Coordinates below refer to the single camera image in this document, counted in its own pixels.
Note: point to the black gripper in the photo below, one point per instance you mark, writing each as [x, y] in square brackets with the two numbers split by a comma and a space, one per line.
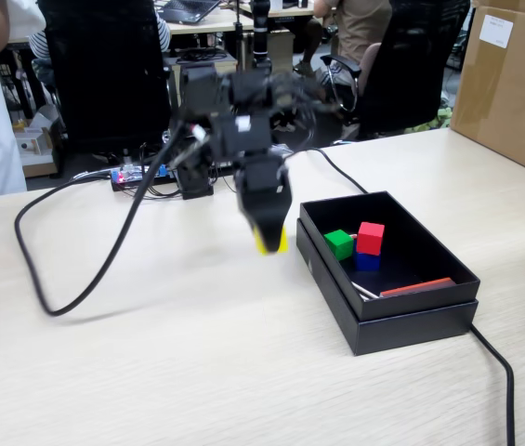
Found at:
[264, 179]

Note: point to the yellow wooden cube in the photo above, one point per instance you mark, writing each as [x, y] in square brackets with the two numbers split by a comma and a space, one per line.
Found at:
[284, 244]

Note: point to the green wooden cube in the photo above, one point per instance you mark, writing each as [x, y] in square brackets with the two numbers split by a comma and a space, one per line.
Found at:
[338, 245]

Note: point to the red wooden cube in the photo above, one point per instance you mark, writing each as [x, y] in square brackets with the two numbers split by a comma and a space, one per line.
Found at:
[370, 237]

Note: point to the blue wooden cube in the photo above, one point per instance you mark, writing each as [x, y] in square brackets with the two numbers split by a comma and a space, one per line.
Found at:
[366, 262]

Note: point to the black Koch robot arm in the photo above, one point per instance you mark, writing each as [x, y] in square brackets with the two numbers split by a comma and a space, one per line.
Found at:
[243, 93]

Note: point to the black cardboard box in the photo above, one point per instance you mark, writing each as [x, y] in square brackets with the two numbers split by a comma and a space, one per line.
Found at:
[406, 304]

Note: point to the black box lid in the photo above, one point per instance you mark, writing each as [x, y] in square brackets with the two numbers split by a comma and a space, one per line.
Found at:
[406, 334]

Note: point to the open white cardboard box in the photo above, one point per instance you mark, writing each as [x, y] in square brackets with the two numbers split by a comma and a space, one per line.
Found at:
[43, 118]

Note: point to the white box with round hole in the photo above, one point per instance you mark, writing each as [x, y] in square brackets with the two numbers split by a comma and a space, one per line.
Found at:
[30, 145]

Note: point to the large brown cardboard box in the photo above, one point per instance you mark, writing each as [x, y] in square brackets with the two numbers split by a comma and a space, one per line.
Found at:
[508, 102]

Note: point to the controller board with LEDs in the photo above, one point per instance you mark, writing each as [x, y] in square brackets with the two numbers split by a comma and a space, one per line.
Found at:
[120, 176]

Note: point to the beige drawer cabinet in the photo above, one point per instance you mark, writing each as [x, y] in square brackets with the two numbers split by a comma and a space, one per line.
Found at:
[174, 93]

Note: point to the black vertical pole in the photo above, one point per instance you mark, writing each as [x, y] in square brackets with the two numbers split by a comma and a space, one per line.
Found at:
[260, 37]

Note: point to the green patterned bag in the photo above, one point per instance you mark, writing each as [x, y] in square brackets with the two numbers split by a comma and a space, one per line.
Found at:
[434, 121]

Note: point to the beige office desk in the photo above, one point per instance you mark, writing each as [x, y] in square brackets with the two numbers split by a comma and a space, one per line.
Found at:
[215, 23]

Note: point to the black office chair chrome armrest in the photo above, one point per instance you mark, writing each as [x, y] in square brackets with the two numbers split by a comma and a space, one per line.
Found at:
[406, 69]

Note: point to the person in beige shirt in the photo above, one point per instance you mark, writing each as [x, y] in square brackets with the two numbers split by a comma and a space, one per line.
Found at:
[359, 23]

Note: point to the black mesh office chair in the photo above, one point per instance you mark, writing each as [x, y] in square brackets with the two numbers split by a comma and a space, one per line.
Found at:
[104, 69]

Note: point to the black laptop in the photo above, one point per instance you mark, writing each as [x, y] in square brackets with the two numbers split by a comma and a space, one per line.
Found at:
[187, 9]

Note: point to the person in striped shirt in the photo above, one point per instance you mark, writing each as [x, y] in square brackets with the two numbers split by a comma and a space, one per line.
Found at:
[39, 44]

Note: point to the white shipping label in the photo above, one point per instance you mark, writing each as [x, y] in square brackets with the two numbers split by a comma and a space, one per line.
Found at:
[497, 30]

